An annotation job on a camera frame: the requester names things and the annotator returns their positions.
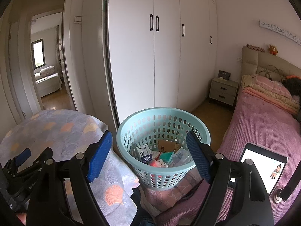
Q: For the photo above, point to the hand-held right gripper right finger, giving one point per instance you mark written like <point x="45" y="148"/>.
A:
<point x="197" y="156"/>

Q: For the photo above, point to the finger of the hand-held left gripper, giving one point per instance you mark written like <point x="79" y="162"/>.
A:
<point x="23" y="156"/>
<point x="41" y="162"/>

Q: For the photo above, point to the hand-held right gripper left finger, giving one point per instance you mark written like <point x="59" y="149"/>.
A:
<point x="100" y="156"/>

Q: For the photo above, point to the teal packet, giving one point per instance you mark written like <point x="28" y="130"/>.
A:
<point x="165" y="156"/>

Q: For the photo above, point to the brown cardboard piece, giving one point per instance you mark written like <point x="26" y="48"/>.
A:
<point x="167" y="146"/>

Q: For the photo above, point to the teal plastic basket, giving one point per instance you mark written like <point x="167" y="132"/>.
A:
<point x="131" y="131"/>

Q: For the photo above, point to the red plastic bag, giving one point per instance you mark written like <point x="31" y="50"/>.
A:
<point x="152" y="163"/>

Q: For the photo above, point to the clear plastic packet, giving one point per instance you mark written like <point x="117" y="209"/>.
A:
<point x="181" y="156"/>

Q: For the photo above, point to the printed tablecloth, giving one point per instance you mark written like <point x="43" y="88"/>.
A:
<point x="58" y="131"/>

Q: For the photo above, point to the white dotted packet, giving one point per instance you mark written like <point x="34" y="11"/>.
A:
<point x="162" y="163"/>

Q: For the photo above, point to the blue and white carton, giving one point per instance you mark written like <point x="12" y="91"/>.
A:
<point x="144" y="152"/>

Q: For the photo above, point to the pink patterned cloth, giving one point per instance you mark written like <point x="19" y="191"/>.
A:
<point x="164" y="197"/>

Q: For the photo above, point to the bed with pink cover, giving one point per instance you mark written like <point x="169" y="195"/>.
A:
<point x="254" y="127"/>

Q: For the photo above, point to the tablet with white screen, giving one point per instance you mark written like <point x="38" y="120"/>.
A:
<point x="261" y="162"/>

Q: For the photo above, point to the beige nightstand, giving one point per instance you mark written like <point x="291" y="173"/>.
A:
<point x="223" y="91"/>

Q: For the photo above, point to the patterned sofa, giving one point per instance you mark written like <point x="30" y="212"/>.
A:
<point x="47" y="80"/>

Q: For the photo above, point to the cream folded blanket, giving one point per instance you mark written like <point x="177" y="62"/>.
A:
<point x="248" y="80"/>

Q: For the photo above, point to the folded pink quilt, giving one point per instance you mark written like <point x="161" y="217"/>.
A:
<point x="272" y="94"/>

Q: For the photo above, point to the white wardrobe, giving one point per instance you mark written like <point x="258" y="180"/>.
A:
<point x="164" y="63"/>

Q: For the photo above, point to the dark framed window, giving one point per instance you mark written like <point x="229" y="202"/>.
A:
<point x="38" y="53"/>

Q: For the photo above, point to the beige padded headboard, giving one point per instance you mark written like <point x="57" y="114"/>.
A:
<point x="263" y="61"/>

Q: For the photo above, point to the black jacket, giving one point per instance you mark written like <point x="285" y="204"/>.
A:
<point x="292" y="86"/>

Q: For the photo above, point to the patterned cloth strip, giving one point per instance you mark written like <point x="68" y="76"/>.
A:
<point x="255" y="48"/>

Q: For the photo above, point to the orange plush toy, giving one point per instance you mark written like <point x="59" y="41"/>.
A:
<point x="273" y="49"/>

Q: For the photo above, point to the dark picture frame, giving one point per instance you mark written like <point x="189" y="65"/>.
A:
<point x="224" y="74"/>

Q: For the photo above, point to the white light switch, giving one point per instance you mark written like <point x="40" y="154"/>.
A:
<point x="78" y="19"/>

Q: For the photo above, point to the white decorative wall strip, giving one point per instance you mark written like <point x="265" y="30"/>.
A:
<point x="279" y="30"/>

